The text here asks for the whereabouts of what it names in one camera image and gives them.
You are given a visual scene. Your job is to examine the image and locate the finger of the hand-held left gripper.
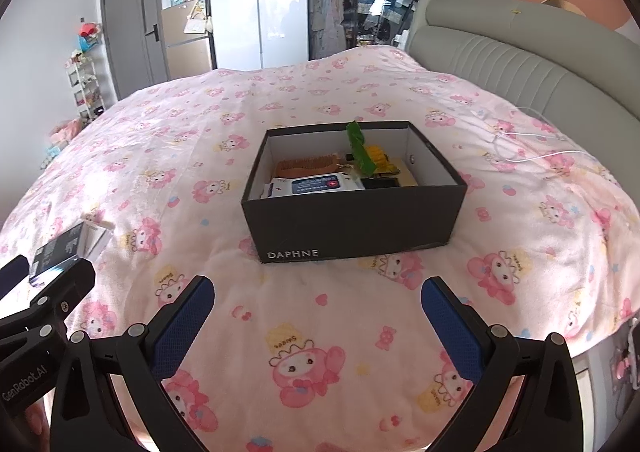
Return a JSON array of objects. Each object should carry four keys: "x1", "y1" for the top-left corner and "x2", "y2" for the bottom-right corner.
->
[
  {"x1": 0, "y1": 255, "x2": 30, "y2": 302},
  {"x1": 22, "y1": 259, "x2": 96, "y2": 334}
]

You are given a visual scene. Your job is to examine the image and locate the brown cabinet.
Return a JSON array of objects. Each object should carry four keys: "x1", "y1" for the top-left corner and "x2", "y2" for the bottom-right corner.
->
[{"x1": 161, "y1": 2, "x2": 217, "y2": 80}]

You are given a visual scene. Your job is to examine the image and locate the small black printed box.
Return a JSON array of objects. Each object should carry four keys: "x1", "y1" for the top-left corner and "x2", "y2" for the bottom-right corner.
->
[{"x1": 29, "y1": 223, "x2": 85, "y2": 283}]

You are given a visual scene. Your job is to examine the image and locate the white charging cable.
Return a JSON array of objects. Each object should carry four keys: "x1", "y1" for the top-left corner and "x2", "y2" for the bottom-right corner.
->
[{"x1": 477, "y1": 105, "x2": 596, "y2": 165}]

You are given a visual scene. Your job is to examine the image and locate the grey padded headboard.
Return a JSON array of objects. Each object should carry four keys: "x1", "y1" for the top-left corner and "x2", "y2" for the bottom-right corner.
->
[{"x1": 405, "y1": 0, "x2": 640, "y2": 143}]

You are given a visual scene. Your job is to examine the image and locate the pink printed blanket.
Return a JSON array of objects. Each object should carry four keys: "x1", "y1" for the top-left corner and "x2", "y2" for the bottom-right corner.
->
[{"x1": 0, "y1": 45, "x2": 640, "y2": 452}]

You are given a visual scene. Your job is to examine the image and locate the paper sheet with drawing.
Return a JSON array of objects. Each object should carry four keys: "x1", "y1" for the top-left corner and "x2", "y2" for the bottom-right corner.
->
[{"x1": 182, "y1": 7, "x2": 210, "y2": 34}]

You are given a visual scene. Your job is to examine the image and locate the grey door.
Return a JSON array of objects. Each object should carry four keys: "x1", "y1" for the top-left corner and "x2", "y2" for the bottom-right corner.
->
[{"x1": 99, "y1": 0, "x2": 168, "y2": 100}]

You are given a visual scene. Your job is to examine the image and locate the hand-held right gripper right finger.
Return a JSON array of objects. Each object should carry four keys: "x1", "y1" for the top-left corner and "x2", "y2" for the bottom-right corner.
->
[{"x1": 420, "y1": 276, "x2": 588, "y2": 452}]

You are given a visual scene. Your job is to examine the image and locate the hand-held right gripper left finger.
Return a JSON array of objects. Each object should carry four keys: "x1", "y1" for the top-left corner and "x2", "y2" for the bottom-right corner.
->
[{"x1": 50, "y1": 275, "x2": 216, "y2": 452}]

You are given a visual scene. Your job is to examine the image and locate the white wet wipes pack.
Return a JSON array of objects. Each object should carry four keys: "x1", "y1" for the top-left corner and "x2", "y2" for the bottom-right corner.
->
[{"x1": 260, "y1": 171, "x2": 366, "y2": 198}]

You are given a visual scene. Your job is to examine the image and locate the green and yellow corn toy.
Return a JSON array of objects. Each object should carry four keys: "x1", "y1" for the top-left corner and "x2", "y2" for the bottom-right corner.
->
[{"x1": 346, "y1": 120, "x2": 401, "y2": 175}]

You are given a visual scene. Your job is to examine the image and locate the black cardboard shoe box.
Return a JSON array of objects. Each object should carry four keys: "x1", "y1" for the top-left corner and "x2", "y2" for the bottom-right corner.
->
[{"x1": 240, "y1": 120, "x2": 468, "y2": 264}]

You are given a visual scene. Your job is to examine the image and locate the white shelf rack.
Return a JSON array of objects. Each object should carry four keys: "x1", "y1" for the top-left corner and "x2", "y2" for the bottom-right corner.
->
[{"x1": 65, "y1": 52, "x2": 108, "y2": 118}]

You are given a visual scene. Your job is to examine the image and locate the wooden comb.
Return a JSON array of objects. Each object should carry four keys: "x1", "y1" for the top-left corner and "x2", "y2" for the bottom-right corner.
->
[{"x1": 271, "y1": 155, "x2": 346, "y2": 179}]

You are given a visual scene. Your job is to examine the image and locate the red plush toy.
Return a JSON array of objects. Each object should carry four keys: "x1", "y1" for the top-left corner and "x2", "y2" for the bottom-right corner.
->
[{"x1": 77, "y1": 21, "x2": 102, "y2": 53}]

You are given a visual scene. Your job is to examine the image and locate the pink plush toys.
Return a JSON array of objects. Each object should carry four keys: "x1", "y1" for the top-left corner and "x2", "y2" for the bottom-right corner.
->
[{"x1": 45, "y1": 117, "x2": 83, "y2": 155}]

